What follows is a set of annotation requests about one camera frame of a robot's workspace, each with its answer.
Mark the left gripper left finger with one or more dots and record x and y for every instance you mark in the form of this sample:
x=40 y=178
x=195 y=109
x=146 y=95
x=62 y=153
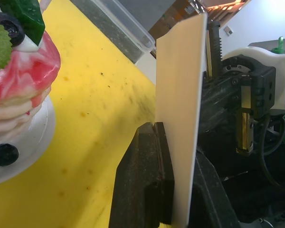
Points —
x=142 y=178

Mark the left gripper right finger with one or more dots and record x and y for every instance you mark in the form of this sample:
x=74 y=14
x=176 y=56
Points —
x=209 y=202

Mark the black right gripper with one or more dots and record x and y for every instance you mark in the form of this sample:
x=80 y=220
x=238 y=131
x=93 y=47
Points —
x=223 y=102

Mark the white matchbox with black strip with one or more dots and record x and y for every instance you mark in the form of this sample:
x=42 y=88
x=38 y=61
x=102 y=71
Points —
x=178 y=95

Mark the white round cake plate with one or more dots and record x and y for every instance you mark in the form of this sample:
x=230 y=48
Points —
x=38 y=142

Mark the pink toy layer cake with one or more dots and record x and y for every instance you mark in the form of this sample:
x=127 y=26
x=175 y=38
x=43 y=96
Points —
x=21 y=71

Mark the brown cardboard box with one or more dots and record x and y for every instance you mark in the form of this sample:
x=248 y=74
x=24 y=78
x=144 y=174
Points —
x=166 y=21

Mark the clear plastic container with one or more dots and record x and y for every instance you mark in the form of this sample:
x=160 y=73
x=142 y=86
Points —
x=123 y=31

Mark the yellow foam mat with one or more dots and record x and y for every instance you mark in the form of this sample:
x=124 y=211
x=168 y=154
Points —
x=85 y=95

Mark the dark toy blueberry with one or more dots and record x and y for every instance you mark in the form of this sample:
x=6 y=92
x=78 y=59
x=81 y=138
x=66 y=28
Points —
x=5 y=154

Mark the white wall socket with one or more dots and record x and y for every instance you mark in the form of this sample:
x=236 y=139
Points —
x=228 y=30

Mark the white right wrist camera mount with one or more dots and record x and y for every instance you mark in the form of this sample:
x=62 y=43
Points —
x=279 y=78

